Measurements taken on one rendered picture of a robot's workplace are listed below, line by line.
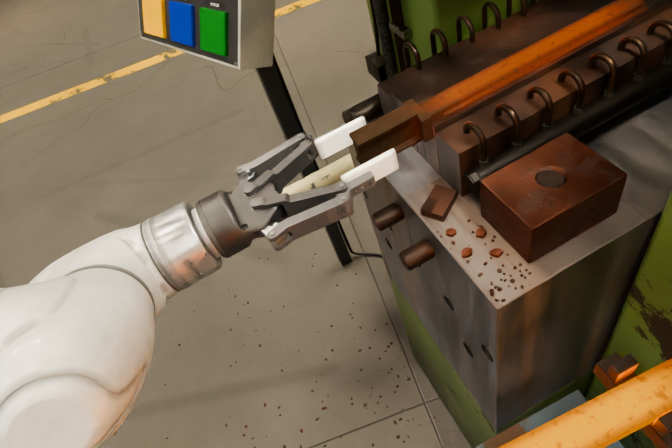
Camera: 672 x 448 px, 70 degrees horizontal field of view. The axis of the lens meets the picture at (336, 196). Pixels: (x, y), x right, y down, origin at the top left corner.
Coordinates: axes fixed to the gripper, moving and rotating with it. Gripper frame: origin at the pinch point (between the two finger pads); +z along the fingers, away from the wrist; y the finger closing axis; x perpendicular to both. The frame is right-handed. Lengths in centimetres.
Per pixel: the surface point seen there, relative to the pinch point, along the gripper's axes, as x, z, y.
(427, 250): -11.5, 2.1, 9.6
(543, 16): -0.5, 33.8, -7.5
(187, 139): -100, -34, -170
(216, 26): 2.4, -6.2, -42.8
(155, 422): -100, -76, -40
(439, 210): -6.9, 5.1, 8.4
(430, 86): -0.6, 13.6, -5.4
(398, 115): 2.3, 5.9, -0.1
